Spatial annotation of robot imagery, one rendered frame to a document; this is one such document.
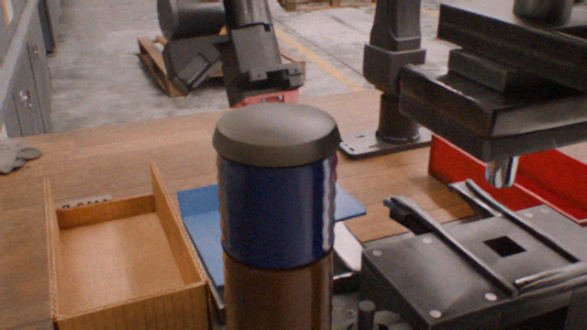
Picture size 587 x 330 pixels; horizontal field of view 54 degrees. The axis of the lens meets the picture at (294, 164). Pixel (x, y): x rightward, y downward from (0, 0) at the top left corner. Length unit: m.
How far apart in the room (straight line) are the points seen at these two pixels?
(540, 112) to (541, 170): 0.44
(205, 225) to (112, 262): 0.10
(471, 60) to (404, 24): 0.42
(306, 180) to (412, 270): 0.32
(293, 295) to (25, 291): 0.48
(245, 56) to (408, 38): 0.27
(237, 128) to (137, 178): 0.65
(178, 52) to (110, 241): 0.22
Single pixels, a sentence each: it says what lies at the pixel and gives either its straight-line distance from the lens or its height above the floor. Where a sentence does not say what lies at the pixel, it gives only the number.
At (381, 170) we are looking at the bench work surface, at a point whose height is 0.90.
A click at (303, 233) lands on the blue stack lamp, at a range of 0.17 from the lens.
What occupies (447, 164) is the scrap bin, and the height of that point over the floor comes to 0.93.
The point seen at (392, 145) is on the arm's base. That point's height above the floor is 0.91.
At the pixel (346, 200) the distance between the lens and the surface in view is 0.61.
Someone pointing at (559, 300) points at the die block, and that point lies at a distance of 0.51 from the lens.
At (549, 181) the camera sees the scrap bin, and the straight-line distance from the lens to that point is 0.82.
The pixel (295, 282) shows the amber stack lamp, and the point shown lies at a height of 1.15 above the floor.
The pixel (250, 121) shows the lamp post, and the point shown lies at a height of 1.20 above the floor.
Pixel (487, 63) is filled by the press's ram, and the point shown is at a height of 1.16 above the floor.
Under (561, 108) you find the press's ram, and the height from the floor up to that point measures 1.13.
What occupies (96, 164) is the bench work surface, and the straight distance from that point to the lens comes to 0.88.
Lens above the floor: 1.26
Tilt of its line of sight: 26 degrees down
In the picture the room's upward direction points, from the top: straight up
